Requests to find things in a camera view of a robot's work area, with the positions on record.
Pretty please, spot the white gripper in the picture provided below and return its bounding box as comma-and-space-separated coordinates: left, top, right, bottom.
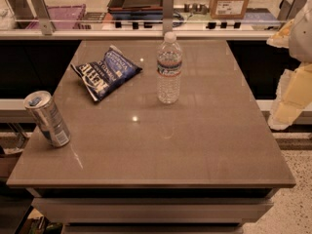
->
266, 0, 312, 131

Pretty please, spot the silver redbull can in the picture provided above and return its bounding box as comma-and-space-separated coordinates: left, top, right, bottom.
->
23, 91, 70, 147

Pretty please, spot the cardboard box with label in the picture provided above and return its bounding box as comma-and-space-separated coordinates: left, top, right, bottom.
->
209, 0, 250, 20

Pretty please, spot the clear plastic water bottle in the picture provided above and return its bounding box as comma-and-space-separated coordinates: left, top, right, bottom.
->
157, 32, 182, 104

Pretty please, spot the blue kettle chips bag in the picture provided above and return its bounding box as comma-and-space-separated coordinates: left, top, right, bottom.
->
71, 45, 142, 102

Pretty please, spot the purple plastic crate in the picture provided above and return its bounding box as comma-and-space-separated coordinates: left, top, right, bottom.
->
26, 3, 88, 30

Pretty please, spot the grey table drawer base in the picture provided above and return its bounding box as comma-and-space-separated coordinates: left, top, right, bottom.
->
32, 198, 273, 234

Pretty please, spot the right metal railing bracket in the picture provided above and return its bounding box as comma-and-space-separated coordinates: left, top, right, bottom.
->
278, 0, 307, 21

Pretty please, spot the metal railing bracket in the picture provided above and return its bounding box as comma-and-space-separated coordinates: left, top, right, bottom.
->
163, 0, 174, 34
278, 0, 307, 21
31, 0, 55, 35

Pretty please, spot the centre metal railing bracket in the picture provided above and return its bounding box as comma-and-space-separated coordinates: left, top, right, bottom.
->
163, 0, 174, 34

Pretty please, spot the left metal railing bracket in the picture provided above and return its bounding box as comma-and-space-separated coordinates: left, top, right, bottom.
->
31, 0, 55, 35

